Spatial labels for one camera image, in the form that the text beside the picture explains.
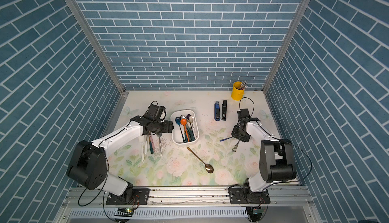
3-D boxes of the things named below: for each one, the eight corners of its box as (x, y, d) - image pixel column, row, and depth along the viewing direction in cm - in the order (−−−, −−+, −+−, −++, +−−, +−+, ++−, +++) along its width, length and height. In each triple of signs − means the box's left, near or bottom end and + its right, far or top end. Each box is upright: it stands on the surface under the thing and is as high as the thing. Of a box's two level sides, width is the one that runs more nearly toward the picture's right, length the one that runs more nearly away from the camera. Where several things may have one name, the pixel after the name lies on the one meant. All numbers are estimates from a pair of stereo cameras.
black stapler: (221, 120, 106) (222, 116, 101) (221, 104, 116) (222, 99, 111) (226, 121, 105) (227, 116, 101) (225, 104, 115) (226, 99, 111)
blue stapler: (214, 120, 106) (215, 116, 102) (214, 105, 115) (214, 101, 111) (219, 120, 106) (220, 116, 102) (219, 105, 115) (219, 101, 111)
